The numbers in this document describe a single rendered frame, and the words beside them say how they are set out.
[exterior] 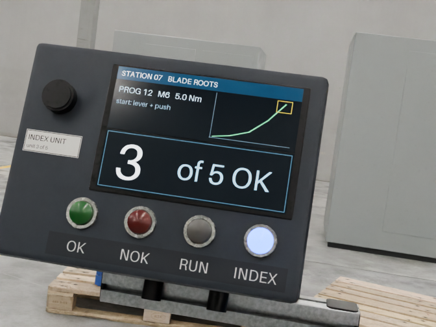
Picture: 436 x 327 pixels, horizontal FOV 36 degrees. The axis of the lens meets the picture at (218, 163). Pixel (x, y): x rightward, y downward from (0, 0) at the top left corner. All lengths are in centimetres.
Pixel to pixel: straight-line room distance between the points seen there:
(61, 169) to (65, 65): 9
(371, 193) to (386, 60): 124
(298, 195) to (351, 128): 588
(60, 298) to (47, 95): 318
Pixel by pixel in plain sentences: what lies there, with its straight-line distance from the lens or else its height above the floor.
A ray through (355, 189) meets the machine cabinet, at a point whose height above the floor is 59.
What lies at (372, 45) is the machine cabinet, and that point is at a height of 194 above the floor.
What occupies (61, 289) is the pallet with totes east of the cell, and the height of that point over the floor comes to 13.
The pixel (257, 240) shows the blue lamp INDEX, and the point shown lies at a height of 112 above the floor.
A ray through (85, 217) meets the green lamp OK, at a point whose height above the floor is 111.
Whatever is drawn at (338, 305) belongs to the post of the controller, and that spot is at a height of 106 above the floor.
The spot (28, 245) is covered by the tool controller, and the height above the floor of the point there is 108.
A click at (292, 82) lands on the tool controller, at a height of 125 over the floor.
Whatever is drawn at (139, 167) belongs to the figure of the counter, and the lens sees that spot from 56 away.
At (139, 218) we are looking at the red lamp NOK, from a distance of 55.
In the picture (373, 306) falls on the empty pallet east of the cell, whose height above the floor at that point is 14.
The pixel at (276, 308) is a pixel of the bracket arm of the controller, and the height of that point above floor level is 105.
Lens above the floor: 122
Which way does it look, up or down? 5 degrees down
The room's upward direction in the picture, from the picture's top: 7 degrees clockwise
